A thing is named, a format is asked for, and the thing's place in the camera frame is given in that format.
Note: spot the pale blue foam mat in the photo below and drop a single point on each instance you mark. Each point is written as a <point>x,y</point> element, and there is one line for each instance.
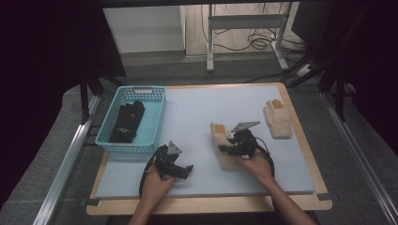
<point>194,118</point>

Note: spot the grey tape piece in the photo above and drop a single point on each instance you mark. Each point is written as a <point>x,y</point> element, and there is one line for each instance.
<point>324,197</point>
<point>93,202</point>

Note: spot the person's left hand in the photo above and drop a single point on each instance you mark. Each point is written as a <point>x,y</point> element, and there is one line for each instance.
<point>156,187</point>

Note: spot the white cabinet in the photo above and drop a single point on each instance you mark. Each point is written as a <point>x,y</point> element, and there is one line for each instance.
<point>144,29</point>

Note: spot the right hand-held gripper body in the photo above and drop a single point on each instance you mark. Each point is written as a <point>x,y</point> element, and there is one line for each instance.
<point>245,143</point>

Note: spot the white power strip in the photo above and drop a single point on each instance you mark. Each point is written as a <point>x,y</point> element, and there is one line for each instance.
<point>303,71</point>

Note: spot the white metal desk frame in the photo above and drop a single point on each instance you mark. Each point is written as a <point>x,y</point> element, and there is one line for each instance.
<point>244,22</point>

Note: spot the black tripod stand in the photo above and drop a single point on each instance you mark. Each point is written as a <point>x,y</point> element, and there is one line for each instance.
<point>325,72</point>

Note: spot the black metal stand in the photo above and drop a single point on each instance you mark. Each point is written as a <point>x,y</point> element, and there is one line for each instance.
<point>87,90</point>

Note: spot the aluminium rail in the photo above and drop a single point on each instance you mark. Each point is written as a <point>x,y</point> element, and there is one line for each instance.
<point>67,162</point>
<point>359,150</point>

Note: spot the black glove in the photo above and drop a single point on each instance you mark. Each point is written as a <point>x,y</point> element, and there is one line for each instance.
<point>123,131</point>
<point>134,111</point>

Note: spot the cream fluffy glove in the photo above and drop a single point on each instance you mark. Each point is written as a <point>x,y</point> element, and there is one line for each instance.
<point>220,137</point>
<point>278,120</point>

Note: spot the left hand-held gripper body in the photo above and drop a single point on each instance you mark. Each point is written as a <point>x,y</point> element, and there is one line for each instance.
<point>165,159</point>

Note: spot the teal plastic basket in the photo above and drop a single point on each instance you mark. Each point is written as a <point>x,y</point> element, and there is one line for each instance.
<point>150,125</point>

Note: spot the person's right hand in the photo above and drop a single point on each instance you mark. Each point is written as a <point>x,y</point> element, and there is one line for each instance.
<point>258,167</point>

